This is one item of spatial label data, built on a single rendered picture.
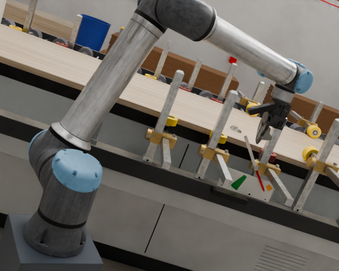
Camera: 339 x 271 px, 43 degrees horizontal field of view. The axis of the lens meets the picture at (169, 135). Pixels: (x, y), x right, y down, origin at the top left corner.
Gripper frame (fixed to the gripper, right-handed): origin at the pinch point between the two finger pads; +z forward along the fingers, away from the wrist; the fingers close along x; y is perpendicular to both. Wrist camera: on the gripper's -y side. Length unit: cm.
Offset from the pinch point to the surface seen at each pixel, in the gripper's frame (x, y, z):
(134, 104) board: 22, -54, 8
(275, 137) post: 6.2, 9.7, -3.0
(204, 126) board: 24.2, -18.2, 7.4
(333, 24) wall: 699, 290, -117
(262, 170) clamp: 5.4, 10.3, 13.5
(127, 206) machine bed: 28, -39, 62
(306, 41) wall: 702, 255, -68
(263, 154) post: 6.2, 7.8, 6.4
